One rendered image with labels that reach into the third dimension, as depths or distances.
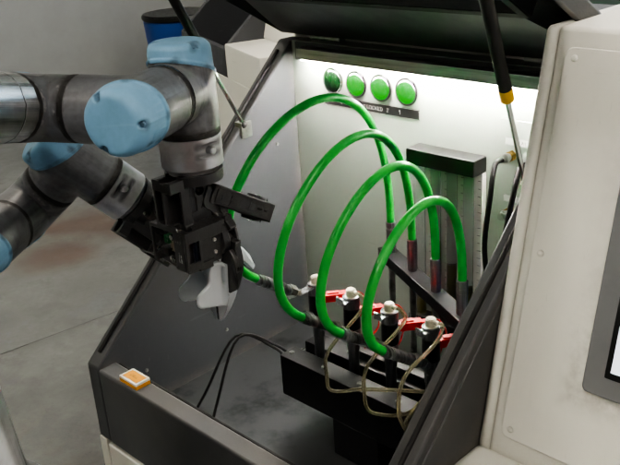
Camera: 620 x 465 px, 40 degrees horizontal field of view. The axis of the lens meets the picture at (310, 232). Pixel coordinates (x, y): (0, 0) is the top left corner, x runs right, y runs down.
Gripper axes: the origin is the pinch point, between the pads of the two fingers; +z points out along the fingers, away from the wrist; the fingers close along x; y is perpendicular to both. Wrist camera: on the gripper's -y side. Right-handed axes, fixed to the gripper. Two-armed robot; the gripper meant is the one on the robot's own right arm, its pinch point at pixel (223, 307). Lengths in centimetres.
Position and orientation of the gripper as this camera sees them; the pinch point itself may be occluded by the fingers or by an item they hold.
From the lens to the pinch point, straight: 112.2
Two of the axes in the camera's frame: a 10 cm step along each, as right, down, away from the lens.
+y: -7.0, 3.1, -6.4
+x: 7.1, 2.3, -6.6
